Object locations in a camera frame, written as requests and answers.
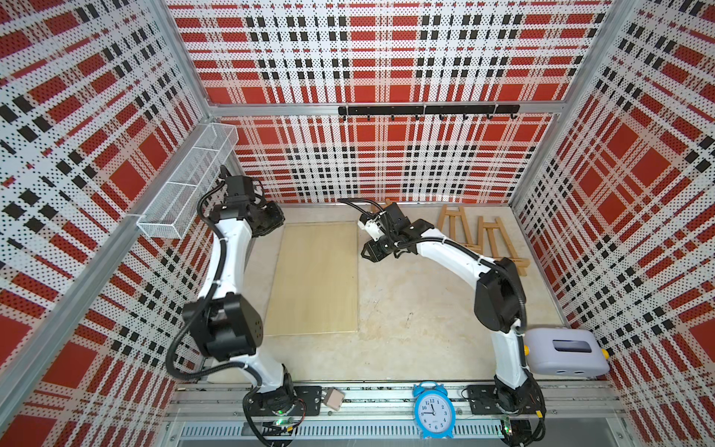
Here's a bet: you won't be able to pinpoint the small wooden easel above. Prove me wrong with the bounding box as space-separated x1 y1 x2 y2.
476 216 531 277

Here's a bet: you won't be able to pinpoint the blue alarm clock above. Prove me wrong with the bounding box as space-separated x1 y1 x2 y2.
413 382 456 440

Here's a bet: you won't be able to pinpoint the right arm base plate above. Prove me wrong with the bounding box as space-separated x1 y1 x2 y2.
464 385 545 417

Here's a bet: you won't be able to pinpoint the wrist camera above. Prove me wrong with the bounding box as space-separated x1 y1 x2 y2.
357 202 413 241
225 175 266 208

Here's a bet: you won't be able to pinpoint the black hook rail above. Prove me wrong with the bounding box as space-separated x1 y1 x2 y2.
337 104 521 118

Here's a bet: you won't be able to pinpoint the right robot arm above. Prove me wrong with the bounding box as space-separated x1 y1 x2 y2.
338 199 539 415

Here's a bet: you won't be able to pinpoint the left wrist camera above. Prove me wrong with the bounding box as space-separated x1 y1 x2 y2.
225 175 266 208

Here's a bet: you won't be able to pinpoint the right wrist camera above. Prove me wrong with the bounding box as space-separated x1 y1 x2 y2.
357 202 413 241

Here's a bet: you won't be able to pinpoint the lavender toaster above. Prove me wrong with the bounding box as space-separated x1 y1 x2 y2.
524 327 610 377

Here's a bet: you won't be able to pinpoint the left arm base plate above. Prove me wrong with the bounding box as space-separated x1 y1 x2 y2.
245 385 322 416

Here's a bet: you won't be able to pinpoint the small brown square block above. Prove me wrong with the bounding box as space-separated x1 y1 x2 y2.
322 387 346 412

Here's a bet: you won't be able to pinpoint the white wire mesh basket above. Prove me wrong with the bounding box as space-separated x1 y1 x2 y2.
137 123 238 240

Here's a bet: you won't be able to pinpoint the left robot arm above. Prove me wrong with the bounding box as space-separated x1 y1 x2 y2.
165 167 299 415

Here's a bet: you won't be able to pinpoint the wooden board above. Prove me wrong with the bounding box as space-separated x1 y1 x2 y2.
266 222 359 336

